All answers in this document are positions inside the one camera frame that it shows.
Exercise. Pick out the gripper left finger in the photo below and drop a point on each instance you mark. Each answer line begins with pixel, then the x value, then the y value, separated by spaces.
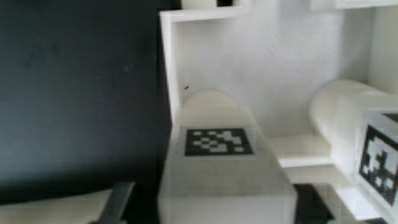
pixel 113 213

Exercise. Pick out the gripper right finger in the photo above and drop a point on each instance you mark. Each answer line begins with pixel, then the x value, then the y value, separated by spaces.
pixel 312 212

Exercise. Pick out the white chair leg with tag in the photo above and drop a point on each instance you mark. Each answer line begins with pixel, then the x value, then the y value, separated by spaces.
pixel 355 118

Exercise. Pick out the white chair seat part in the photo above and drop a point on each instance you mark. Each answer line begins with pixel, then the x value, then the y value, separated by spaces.
pixel 266 50

